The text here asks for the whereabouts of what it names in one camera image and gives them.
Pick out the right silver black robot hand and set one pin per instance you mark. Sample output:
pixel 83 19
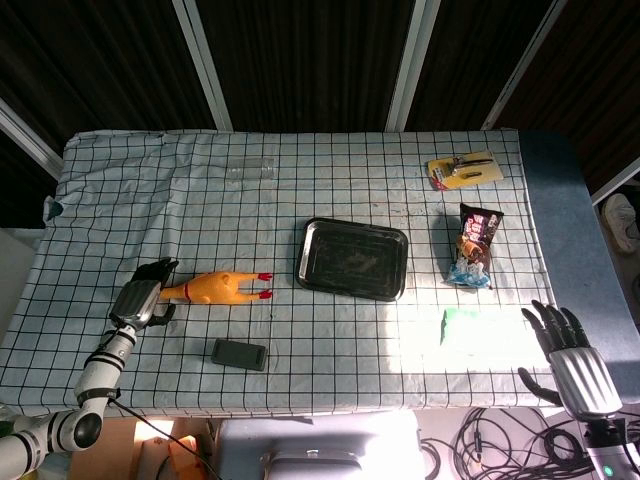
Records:
pixel 582 375

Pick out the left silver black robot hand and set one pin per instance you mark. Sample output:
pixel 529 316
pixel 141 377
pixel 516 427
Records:
pixel 132 300

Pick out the yellow rubber chicken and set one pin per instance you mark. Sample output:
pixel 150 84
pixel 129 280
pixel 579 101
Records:
pixel 215 289

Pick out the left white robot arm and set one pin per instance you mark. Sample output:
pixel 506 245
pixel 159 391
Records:
pixel 97 372

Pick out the dark grey rectangular box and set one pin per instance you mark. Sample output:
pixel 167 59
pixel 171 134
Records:
pixel 239 355

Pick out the white sneaker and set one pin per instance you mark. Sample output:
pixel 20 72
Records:
pixel 622 225

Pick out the orange cardboard box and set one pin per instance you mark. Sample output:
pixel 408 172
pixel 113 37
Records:
pixel 172 452

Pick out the brown chocolate snack bag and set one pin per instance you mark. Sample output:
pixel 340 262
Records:
pixel 474 245

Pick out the clear plastic cup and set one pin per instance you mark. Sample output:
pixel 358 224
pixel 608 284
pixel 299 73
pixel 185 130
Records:
pixel 250 169

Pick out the white black checkered tablecloth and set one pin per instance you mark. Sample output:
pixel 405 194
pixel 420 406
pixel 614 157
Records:
pixel 320 190

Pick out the black rectangular tray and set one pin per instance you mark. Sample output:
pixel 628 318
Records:
pixel 350 260

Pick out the yellow carded tool pack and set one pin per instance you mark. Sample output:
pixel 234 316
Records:
pixel 465 171

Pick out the white robot torso base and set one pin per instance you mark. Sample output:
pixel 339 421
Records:
pixel 320 445

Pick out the white window frame post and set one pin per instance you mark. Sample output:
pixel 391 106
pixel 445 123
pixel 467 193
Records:
pixel 412 65
pixel 525 65
pixel 27 135
pixel 202 65

